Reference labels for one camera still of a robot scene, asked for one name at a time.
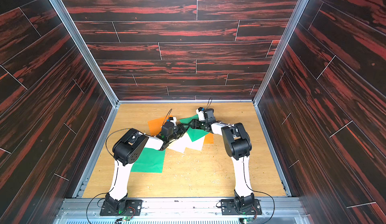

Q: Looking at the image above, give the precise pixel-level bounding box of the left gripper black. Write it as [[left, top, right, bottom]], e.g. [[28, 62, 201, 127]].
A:
[[167, 123, 190, 143]]

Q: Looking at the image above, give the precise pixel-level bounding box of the green paper sheet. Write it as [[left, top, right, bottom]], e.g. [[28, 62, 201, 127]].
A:
[[180, 114, 209, 142], [131, 148, 165, 173]]

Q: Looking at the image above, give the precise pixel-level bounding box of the pale yellow paper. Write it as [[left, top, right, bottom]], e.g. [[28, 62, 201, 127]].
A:
[[186, 136, 205, 151], [168, 133, 191, 154]]

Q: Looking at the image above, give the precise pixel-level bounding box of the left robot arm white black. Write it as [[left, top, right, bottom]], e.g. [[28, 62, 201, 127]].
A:
[[105, 122, 189, 215]]

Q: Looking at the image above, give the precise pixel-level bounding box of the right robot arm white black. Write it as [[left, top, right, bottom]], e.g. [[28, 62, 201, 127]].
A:
[[188, 119, 255, 212]]

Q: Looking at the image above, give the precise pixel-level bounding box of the right orange paper sheet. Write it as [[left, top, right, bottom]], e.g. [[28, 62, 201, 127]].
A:
[[204, 133, 214, 144]]

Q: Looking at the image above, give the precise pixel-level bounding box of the orange paper sheet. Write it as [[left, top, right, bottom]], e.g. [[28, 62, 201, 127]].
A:
[[204, 133, 214, 144], [148, 117, 168, 136]]

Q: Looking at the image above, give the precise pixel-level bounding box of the left orange paper sheet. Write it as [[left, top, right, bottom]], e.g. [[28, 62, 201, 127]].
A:
[[148, 117, 168, 136]]

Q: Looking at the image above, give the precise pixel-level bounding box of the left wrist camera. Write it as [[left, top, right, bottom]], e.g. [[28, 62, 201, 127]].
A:
[[159, 117, 177, 137]]

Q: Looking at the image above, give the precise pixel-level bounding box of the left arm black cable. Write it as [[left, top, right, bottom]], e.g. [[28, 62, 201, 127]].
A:
[[85, 128, 133, 223]]

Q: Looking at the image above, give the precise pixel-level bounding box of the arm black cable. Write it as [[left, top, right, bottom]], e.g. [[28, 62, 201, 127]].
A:
[[85, 128, 133, 223], [241, 157, 275, 223]]

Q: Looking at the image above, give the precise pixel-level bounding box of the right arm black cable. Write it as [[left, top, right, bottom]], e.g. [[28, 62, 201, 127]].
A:
[[241, 157, 275, 223]]

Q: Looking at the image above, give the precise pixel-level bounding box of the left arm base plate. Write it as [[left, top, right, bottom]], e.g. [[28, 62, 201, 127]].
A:
[[100, 199, 143, 217]]

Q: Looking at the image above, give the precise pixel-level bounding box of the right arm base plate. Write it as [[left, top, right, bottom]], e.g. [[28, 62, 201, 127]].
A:
[[216, 199, 262, 216]]

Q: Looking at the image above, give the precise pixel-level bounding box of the front aluminium frame rail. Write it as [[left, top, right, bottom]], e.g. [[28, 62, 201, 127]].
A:
[[54, 197, 312, 224]]

